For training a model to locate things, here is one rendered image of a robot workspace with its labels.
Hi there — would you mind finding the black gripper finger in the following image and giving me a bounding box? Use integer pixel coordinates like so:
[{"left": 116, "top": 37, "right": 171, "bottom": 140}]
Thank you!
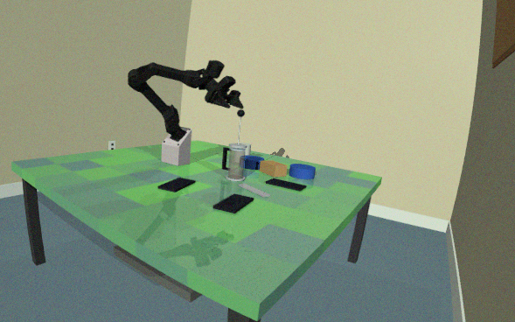
[
  {"left": 210, "top": 91, "right": 230, "bottom": 109},
  {"left": 229, "top": 94, "right": 243, "bottom": 109}
]

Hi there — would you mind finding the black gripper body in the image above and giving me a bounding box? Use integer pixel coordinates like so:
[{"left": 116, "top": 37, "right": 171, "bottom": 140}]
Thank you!
[{"left": 205, "top": 81, "right": 240, "bottom": 103}]

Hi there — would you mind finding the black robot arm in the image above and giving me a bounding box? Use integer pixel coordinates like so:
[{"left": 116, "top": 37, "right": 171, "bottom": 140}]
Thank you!
[{"left": 128, "top": 60, "right": 236, "bottom": 142}]

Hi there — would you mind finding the grey cylinder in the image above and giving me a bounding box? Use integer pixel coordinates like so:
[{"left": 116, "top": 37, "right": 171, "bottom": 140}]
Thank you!
[{"left": 239, "top": 143, "right": 251, "bottom": 156}]

